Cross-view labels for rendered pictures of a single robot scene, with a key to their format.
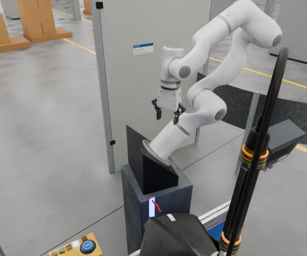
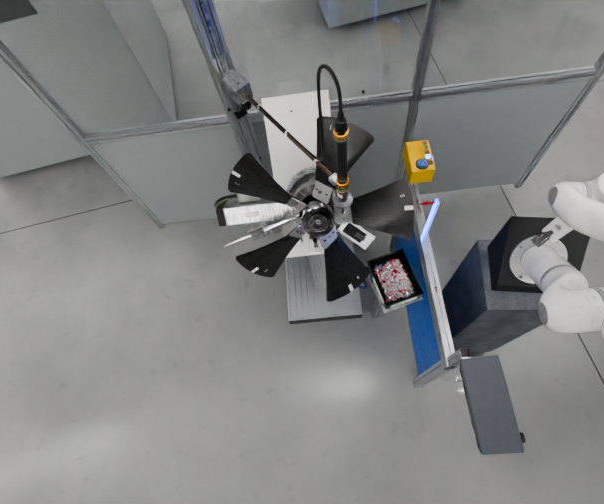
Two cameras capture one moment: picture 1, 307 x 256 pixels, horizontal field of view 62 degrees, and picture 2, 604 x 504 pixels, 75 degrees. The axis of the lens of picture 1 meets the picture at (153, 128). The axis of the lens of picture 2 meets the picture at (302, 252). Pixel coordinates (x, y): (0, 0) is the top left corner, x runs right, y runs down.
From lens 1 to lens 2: 1.23 m
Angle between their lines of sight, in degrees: 75
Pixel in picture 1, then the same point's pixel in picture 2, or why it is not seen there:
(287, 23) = not seen: outside the picture
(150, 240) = (356, 131)
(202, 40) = not seen: outside the picture
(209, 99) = (570, 296)
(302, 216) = not seen: outside the picture
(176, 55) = (593, 186)
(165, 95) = not seen: hidden behind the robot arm
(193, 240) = (380, 212)
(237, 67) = not seen: outside the picture
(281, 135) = (483, 398)
